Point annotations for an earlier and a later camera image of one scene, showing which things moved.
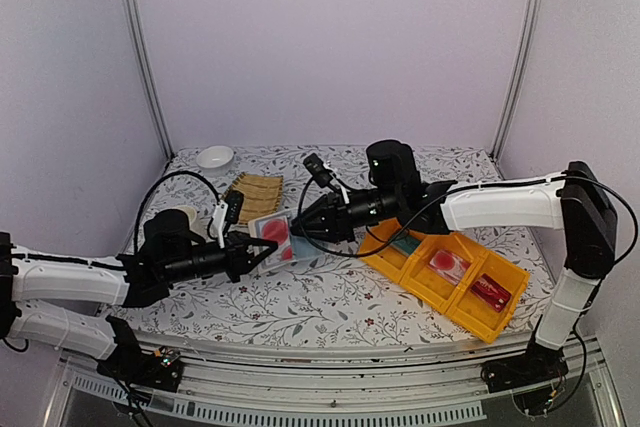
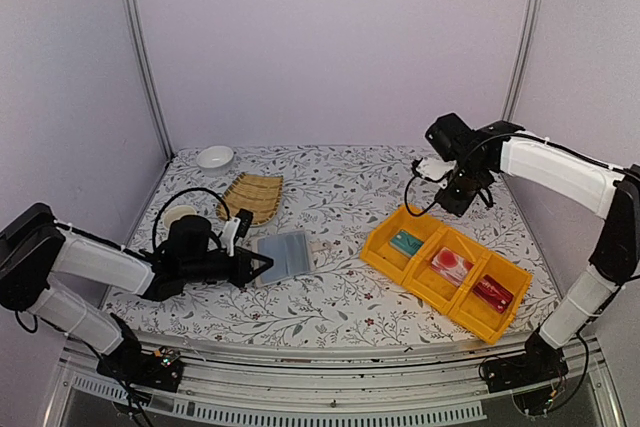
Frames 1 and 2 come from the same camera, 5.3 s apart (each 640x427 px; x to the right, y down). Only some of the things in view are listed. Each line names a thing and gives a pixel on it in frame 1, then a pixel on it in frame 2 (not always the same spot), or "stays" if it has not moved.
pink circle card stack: (451, 266) stays
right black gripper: (337, 219) → (459, 207)
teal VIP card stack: (405, 244) stays
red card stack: (492, 291) stays
